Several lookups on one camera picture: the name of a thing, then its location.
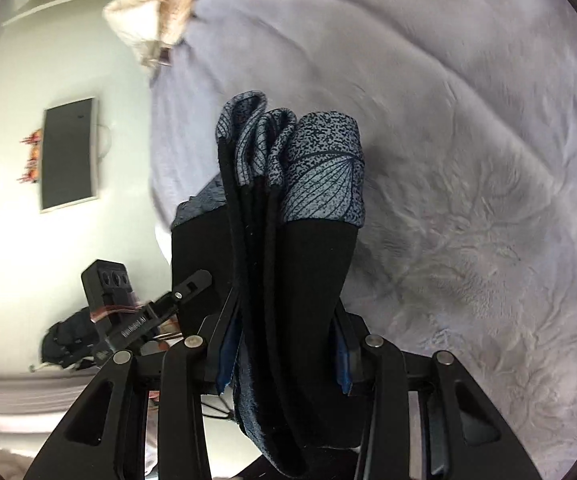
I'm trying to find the red wall decoration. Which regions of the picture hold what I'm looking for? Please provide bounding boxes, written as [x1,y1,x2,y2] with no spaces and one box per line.
[17,129,45,185]

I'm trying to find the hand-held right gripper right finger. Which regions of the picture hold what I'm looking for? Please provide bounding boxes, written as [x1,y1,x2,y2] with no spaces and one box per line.
[335,309,551,480]

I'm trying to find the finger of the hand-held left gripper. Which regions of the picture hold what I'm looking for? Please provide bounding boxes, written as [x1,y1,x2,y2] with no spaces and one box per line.
[144,270,214,323]

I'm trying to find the black pants grey patterned waistband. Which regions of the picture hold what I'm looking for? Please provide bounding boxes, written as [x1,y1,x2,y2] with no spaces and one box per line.
[171,91,367,478]

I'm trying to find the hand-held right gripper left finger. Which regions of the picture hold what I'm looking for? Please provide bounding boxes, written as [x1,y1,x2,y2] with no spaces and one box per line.
[28,290,243,480]

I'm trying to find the black backpack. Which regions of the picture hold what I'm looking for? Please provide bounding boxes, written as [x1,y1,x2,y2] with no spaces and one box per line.
[40,309,100,372]

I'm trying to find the cream white cloth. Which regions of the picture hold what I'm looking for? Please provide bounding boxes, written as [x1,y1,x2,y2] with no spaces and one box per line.
[103,0,179,68]

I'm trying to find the wall-mounted flat screen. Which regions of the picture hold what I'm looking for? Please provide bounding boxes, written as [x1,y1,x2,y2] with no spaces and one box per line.
[40,97,100,213]

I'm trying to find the lavender plush blanket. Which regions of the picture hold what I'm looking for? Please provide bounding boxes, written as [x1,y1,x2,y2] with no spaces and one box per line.
[148,0,577,480]

